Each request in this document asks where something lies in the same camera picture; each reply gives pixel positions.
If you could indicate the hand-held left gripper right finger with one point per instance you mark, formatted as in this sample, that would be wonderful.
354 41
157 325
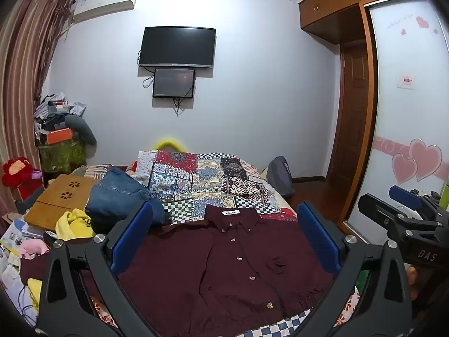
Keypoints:
319 240

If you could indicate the person's right hand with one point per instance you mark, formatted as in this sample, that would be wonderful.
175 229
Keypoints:
412 277

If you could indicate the pile of papers and boxes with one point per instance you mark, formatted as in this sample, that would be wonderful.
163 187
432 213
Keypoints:
52 110

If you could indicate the striped brown curtain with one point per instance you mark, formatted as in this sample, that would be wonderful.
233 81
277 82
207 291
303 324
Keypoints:
24 59

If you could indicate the maroon button shirt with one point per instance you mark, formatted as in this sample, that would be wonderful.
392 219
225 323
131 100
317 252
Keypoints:
217 270

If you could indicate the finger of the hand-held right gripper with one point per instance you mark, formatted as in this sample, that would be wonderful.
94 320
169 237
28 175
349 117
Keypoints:
373 207
407 196

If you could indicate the black wall television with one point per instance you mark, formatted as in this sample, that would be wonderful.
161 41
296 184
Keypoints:
177 46

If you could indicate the yellow curved tube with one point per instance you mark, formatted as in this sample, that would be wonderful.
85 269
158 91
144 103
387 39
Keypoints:
168 144

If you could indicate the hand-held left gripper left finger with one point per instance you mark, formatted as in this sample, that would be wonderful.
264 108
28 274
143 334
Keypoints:
132 240

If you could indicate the white air conditioner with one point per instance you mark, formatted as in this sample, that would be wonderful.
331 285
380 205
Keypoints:
105 3

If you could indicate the green cloth-covered cabinet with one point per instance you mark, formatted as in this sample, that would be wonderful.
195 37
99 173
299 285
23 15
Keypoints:
61 156

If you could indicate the orange box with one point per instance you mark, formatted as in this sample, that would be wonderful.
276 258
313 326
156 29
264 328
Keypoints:
59 136

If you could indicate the yellow garment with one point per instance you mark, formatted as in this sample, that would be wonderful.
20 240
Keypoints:
73 226

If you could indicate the grey neck pillow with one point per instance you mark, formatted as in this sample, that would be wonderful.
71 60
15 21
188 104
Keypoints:
82 128

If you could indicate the patterned cushion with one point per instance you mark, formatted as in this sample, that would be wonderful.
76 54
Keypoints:
93 172

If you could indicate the wooden lap table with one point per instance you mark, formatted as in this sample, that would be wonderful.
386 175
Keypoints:
59 200

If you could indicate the blue jeans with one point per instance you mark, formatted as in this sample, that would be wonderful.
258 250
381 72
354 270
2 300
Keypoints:
119 196

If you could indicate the pink cloth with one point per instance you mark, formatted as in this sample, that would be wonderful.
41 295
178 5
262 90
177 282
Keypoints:
33 247

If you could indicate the wooden door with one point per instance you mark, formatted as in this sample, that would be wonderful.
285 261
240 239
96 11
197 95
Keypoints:
350 112

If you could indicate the wooden overhead cabinet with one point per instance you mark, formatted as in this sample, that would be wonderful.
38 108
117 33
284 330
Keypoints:
329 7

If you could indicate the patchwork quilt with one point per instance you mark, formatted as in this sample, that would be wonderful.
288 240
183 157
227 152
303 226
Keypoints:
210 179

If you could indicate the grey backpack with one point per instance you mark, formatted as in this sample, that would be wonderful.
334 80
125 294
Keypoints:
280 177

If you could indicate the small black monitor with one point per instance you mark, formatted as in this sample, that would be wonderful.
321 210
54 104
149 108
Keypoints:
173 83

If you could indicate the red plush flower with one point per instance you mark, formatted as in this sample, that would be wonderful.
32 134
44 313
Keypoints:
15 173

